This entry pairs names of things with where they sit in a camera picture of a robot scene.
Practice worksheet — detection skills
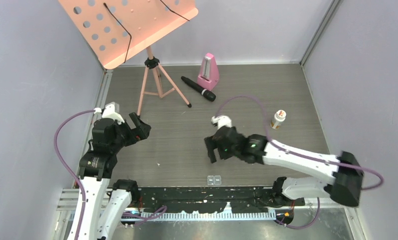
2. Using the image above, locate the clear plastic pill organizer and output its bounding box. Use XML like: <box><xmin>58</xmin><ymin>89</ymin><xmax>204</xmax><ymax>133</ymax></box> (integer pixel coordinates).
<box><xmin>207</xmin><ymin>175</ymin><xmax>222</xmax><ymax>186</ymax></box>

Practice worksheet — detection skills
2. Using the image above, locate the white pill bottle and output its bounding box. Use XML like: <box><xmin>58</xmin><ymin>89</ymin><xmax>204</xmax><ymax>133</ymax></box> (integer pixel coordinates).
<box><xmin>270</xmin><ymin>109</ymin><xmax>286</xmax><ymax>129</ymax></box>

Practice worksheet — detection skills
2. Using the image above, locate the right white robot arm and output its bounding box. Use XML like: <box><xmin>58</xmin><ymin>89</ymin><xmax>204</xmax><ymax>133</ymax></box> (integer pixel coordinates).
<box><xmin>204</xmin><ymin>126</ymin><xmax>364</xmax><ymax>208</ymax></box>

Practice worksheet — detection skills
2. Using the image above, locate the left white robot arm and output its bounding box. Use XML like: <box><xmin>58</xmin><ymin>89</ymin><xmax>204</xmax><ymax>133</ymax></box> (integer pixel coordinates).
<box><xmin>68</xmin><ymin>112</ymin><xmax>151</xmax><ymax>240</ymax></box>

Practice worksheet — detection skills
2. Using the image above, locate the black microphone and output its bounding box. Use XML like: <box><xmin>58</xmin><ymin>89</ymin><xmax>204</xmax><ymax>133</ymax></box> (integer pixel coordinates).
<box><xmin>181</xmin><ymin>76</ymin><xmax>216</xmax><ymax>102</ymax></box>

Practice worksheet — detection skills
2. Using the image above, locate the pink metronome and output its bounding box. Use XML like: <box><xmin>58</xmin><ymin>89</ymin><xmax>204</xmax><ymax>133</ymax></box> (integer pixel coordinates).
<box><xmin>197</xmin><ymin>53</ymin><xmax>220</xmax><ymax>91</ymax></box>

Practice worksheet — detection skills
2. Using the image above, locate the pink music stand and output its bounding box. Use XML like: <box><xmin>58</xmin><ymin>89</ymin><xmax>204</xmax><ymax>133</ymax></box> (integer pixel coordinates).
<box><xmin>59</xmin><ymin>0</ymin><xmax>198</xmax><ymax>114</ymax></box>

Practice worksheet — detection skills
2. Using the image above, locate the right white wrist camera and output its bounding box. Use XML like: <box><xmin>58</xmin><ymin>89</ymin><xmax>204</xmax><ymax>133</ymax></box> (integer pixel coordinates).
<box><xmin>211</xmin><ymin>115</ymin><xmax>232</xmax><ymax>129</ymax></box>

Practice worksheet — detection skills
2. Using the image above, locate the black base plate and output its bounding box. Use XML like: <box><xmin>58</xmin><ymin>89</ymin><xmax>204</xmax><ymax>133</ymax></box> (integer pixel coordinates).
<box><xmin>107</xmin><ymin>186</ymin><xmax>305</xmax><ymax>215</ymax></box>

